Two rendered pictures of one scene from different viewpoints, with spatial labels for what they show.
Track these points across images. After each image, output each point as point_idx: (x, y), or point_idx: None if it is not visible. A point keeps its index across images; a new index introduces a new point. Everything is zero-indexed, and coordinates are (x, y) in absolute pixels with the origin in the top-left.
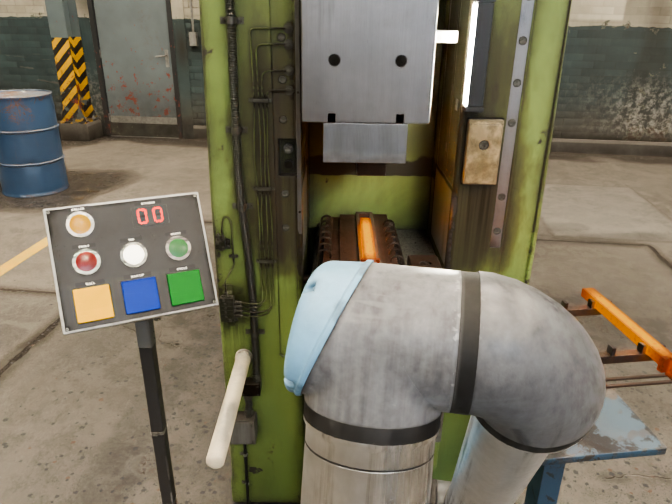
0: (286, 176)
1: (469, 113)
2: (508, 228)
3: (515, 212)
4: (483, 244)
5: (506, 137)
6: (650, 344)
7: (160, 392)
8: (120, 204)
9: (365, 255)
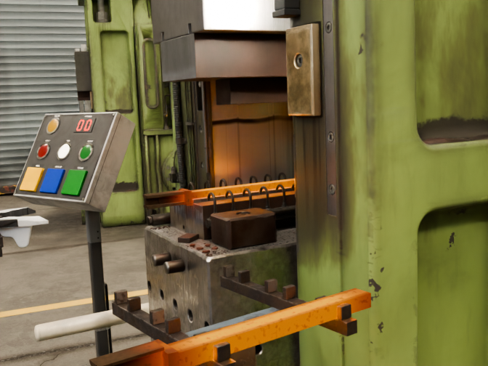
0: (200, 111)
1: (293, 22)
2: (345, 187)
3: (349, 163)
4: (321, 208)
5: (326, 49)
6: (202, 335)
7: (99, 290)
8: (75, 115)
9: (197, 189)
